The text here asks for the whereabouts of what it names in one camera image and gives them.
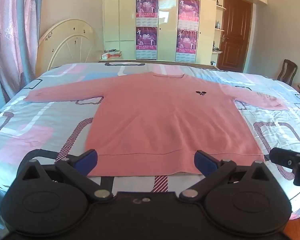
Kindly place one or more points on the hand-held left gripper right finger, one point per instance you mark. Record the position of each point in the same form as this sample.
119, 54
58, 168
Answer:
204, 162

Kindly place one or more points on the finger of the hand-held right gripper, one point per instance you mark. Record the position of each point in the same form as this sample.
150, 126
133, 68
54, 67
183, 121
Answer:
280, 155

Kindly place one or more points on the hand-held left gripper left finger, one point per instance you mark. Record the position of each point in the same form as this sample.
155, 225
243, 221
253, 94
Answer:
86, 159

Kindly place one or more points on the pink sweater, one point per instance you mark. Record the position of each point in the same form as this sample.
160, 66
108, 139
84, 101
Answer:
152, 120

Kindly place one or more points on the bed with patterned sheet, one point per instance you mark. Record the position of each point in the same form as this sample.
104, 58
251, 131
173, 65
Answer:
40, 120

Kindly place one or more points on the wooden chair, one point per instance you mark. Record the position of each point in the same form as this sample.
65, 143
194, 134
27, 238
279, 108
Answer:
287, 71

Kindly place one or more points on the stack of books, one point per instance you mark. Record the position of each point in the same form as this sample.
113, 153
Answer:
112, 53

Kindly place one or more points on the cream headboard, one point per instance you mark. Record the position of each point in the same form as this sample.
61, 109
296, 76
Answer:
65, 45

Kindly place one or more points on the brown wooden door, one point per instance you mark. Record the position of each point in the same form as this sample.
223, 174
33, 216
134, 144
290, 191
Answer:
235, 42

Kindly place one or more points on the cream corner shelf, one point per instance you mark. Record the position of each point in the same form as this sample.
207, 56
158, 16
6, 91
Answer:
218, 30

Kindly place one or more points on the cream wardrobe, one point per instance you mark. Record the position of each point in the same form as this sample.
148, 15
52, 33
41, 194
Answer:
167, 30

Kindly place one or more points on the pink curtain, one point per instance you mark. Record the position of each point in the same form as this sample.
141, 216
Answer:
12, 42

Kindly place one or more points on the purple wall poster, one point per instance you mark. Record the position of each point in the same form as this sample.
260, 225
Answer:
146, 42
186, 45
147, 6
188, 8

